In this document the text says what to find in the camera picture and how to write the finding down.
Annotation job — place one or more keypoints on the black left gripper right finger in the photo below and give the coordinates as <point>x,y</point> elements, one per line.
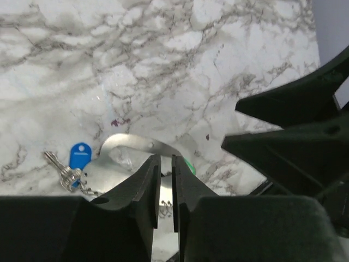
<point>247,228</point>

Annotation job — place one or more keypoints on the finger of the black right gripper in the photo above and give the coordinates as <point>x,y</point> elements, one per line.
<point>310,159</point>
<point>307,100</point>

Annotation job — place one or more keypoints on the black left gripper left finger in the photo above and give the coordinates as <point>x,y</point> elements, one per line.
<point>44,228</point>

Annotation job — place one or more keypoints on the green key tag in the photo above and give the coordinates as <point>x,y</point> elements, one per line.
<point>190,166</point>

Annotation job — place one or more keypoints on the silver key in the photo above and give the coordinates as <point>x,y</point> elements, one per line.
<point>70,178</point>

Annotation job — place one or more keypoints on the blue key tag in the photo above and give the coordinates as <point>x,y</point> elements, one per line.
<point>80,156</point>

